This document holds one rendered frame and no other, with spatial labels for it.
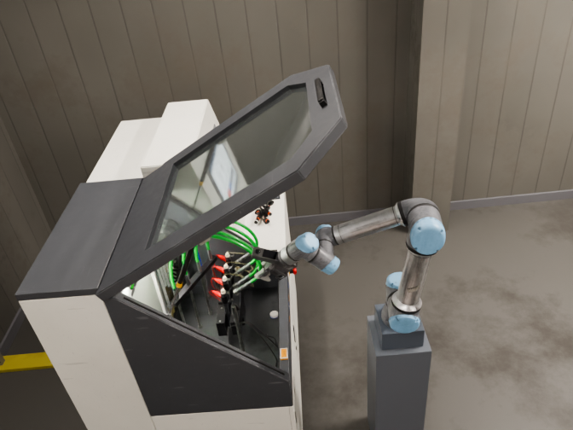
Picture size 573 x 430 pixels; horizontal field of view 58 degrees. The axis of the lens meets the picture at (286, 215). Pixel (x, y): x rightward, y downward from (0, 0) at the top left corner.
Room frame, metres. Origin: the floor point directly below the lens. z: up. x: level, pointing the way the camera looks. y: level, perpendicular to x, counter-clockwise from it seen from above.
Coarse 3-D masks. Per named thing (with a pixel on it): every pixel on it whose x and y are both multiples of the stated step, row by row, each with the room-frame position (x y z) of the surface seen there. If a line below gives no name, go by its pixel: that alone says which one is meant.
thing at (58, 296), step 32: (128, 128) 2.59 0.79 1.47; (128, 160) 2.21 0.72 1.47; (96, 192) 1.90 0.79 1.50; (128, 192) 1.87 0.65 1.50; (64, 224) 1.68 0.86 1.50; (96, 224) 1.65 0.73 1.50; (64, 256) 1.48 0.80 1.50; (96, 256) 1.46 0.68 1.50; (32, 288) 1.32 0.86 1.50; (64, 288) 1.30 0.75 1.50; (96, 288) 1.29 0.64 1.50; (32, 320) 1.30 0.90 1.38; (64, 320) 1.29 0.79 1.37; (96, 320) 1.29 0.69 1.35; (64, 352) 1.29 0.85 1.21; (96, 352) 1.29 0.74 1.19; (64, 384) 1.30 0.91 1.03; (96, 384) 1.29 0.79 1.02; (128, 384) 1.29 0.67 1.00; (96, 416) 1.29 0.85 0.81; (128, 416) 1.29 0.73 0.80
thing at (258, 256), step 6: (252, 252) 1.56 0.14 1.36; (258, 252) 1.55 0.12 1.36; (264, 252) 1.56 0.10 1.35; (270, 252) 1.56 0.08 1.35; (276, 252) 1.56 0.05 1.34; (252, 258) 1.55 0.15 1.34; (258, 258) 1.54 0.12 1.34; (264, 258) 1.53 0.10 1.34; (270, 258) 1.53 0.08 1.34; (276, 258) 1.53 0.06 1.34
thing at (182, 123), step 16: (176, 112) 2.54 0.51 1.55; (192, 112) 2.52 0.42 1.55; (208, 112) 2.57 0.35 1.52; (160, 128) 2.36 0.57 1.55; (176, 128) 2.34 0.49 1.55; (192, 128) 2.32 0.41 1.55; (208, 128) 2.44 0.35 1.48; (160, 144) 2.18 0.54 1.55; (176, 144) 2.16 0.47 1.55; (144, 160) 2.04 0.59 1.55; (160, 160) 2.02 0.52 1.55; (144, 176) 1.98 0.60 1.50; (288, 224) 2.61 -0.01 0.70; (288, 240) 2.40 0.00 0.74; (288, 272) 2.02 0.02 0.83
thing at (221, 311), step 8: (240, 296) 1.72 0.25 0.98; (232, 304) 1.68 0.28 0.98; (240, 304) 1.69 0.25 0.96; (224, 312) 1.63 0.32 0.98; (232, 312) 1.63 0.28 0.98; (240, 312) 1.65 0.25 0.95; (224, 320) 1.59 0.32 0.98; (232, 320) 1.58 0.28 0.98; (240, 320) 1.62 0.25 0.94; (224, 328) 1.57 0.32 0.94; (232, 328) 1.57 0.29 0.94; (240, 328) 1.58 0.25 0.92
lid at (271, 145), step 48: (288, 96) 1.82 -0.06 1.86; (336, 96) 1.53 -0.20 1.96; (192, 144) 1.97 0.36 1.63; (240, 144) 1.69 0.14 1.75; (288, 144) 1.45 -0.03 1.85; (144, 192) 1.82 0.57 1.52; (192, 192) 1.57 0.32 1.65; (240, 192) 1.31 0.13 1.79; (144, 240) 1.41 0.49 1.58; (192, 240) 1.25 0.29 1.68
